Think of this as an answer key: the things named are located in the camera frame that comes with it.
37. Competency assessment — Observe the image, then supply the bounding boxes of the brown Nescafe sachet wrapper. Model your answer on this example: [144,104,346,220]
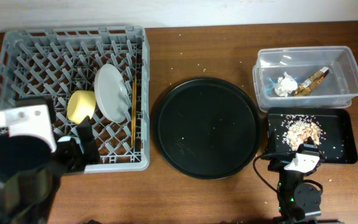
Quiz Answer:
[294,67,329,96]

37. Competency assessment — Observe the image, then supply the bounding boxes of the grey plastic dishwasher rack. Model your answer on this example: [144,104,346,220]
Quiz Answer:
[0,26,150,173]

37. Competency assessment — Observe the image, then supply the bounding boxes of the wooden chopstick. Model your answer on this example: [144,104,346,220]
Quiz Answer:
[131,75,137,147]
[131,77,136,148]

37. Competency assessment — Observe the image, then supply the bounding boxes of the food scraps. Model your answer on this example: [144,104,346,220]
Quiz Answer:
[280,114,326,151]

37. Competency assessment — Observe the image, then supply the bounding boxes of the crumpled white tissue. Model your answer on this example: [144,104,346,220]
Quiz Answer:
[274,72,298,97]

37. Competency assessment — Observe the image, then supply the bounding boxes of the white round plate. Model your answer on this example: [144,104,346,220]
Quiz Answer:
[94,64,129,123]

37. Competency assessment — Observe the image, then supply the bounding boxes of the light blue plastic cup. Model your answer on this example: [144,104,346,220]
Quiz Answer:
[57,136,80,144]

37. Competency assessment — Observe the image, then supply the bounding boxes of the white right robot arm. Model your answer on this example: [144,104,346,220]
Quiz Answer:
[267,137,323,223]

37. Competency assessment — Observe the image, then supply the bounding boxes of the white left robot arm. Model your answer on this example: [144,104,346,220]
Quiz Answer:
[0,117,100,223]

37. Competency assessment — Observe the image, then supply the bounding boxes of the yellow bowl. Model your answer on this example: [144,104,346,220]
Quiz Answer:
[67,90,96,124]

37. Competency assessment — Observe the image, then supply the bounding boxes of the black rectangular tray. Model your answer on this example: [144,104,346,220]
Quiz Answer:
[267,108,358,164]

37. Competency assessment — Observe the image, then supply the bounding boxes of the round black tray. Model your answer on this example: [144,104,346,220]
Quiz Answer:
[153,78,263,179]

